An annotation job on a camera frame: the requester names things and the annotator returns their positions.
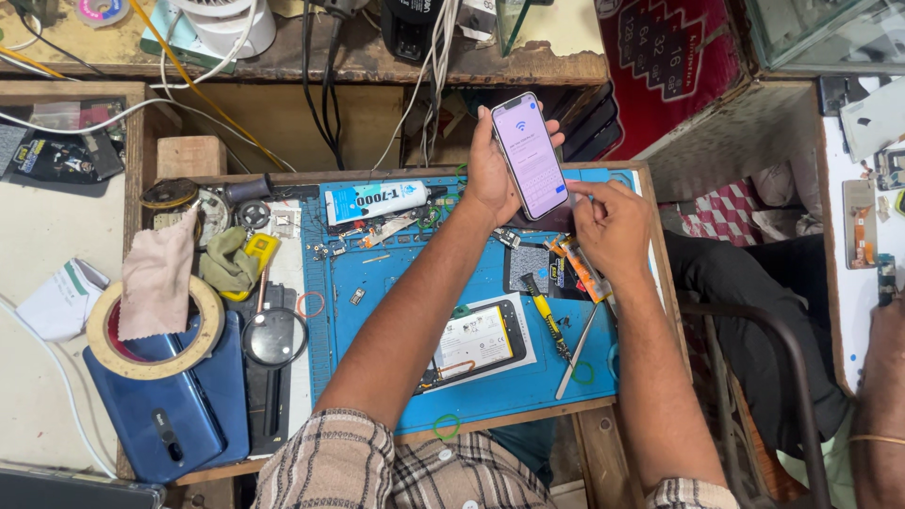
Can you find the blue repair mat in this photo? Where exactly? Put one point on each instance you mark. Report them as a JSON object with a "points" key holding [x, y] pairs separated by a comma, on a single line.
{"points": [[375, 283]]}

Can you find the person's right hand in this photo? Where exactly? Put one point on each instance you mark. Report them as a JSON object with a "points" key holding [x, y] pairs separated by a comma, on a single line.
{"points": [[619, 226]]}

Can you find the orange packet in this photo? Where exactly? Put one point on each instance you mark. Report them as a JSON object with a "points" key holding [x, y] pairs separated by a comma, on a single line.
{"points": [[588, 272]]}

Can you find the white desk fan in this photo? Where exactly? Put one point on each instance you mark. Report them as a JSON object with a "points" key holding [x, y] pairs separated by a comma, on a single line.
{"points": [[226, 28]]}

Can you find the red white checkered cloth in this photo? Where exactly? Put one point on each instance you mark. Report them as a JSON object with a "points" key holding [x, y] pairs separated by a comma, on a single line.
{"points": [[728, 212]]}

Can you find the beige masking tape roll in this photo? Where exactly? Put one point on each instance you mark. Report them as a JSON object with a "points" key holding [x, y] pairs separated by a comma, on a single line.
{"points": [[99, 339]]}

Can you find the metal chair frame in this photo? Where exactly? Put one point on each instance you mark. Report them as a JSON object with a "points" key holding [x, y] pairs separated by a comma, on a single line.
{"points": [[795, 367]]}

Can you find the silver flex strip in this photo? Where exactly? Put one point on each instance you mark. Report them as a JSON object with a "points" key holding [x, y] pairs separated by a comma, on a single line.
{"points": [[387, 232]]}

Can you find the black magnifying glass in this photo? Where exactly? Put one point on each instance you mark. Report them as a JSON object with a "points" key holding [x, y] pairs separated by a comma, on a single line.
{"points": [[274, 338]]}

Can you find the blue phone back cover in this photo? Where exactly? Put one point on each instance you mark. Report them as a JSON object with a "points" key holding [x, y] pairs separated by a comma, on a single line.
{"points": [[230, 396]]}

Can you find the wooden work tray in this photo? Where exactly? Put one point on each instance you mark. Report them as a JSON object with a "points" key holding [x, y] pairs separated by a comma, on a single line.
{"points": [[608, 445]]}

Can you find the small circuit board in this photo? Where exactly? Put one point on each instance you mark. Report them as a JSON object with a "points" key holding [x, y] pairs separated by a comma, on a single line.
{"points": [[506, 238]]}

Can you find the black charger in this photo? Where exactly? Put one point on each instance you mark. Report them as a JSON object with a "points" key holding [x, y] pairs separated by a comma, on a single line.
{"points": [[410, 28]]}

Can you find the round brass disc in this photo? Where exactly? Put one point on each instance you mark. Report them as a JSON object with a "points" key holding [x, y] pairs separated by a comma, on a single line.
{"points": [[168, 194]]}

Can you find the pink cloth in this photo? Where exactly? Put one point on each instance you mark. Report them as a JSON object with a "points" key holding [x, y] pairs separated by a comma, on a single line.
{"points": [[157, 283]]}

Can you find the white folded paper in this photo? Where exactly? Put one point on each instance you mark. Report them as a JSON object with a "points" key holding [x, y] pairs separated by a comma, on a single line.
{"points": [[60, 300]]}

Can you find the red rubber band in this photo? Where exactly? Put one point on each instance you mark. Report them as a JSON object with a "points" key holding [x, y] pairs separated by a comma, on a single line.
{"points": [[299, 304]]}

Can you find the small black printed packet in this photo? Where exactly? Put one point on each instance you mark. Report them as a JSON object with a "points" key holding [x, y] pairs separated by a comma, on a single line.
{"points": [[564, 279]]}

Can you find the white smartphone with lit screen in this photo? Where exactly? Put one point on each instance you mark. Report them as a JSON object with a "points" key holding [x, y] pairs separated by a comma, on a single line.
{"points": [[529, 155]]}

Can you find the small grey gear wheel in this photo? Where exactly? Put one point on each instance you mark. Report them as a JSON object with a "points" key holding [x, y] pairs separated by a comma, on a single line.
{"points": [[253, 214]]}

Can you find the black phone screen panel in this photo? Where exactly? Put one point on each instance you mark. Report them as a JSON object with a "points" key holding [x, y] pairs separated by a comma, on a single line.
{"points": [[283, 410]]}

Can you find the white phone panel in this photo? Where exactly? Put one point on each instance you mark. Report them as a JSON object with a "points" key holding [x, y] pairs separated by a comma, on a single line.
{"points": [[877, 120]]}

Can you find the person's checked shirt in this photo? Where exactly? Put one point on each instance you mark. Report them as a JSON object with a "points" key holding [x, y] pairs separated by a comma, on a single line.
{"points": [[339, 466]]}

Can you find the grey patterned square pad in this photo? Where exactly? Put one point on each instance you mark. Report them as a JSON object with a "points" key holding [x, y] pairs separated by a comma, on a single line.
{"points": [[527, 268]]}

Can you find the yellow plastic tool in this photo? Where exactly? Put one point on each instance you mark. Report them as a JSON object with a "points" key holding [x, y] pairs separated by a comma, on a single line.
{"points": [[263, 247]]}

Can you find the small metal chip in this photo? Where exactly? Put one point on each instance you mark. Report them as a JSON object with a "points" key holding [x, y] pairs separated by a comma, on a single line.
{"points": [[357, 296]]}

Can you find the stack of black phones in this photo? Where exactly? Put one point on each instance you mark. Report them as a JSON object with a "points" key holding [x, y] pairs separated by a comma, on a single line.
{"points": [[590, 124]]}

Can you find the round metal disc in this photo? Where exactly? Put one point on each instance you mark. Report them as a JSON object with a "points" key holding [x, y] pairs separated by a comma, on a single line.
{"points": [[212, 215]]}

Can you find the phone in clear case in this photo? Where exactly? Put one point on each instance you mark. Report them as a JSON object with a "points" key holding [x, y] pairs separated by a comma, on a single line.
{"points": [[71, 491]]}

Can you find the glass display case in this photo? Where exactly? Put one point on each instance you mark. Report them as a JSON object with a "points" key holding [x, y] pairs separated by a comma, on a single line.
{"points": [[820, 32]]}

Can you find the blue phone with camera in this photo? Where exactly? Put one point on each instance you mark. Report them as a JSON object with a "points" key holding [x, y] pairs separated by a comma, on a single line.
{"points": [[152, 417]]}

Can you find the green rubber band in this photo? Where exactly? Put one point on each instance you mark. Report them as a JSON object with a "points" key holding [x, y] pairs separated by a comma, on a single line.
{"points": [[434, 426], [573, 375]]}

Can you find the person's left hand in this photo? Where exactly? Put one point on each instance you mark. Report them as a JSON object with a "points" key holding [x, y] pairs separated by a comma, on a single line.
{"points": [[488, 180]]}

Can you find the white glue tube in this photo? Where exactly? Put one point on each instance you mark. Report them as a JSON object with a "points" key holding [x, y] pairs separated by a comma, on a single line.
{"points": [[375, 201]]}

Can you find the phone frame with orange flex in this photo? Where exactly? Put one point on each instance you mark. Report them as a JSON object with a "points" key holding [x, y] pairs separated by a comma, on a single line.
{"points": [[860, 226]]}

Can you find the green cloth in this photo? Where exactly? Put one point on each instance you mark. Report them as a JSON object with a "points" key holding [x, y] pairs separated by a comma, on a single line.
{"points": [[226, 265]]}

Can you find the wooden block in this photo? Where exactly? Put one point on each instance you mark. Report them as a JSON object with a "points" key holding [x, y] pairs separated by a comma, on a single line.
{"points": [[191, 157]]}

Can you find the opened black phone with battery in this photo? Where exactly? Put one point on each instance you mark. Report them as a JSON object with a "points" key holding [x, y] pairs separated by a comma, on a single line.
{"points": [[472, 345]]}

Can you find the wooden compartment with packets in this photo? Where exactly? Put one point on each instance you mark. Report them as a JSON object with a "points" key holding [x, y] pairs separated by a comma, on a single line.
{"points": [[63, 152]]}

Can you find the red printed box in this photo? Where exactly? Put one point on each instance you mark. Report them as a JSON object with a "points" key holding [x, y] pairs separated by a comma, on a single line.
{"points": [[664, 71]]}

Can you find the metal spudger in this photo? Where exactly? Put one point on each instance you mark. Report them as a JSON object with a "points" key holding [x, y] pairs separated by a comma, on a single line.
{"points": [[576, 353]]}

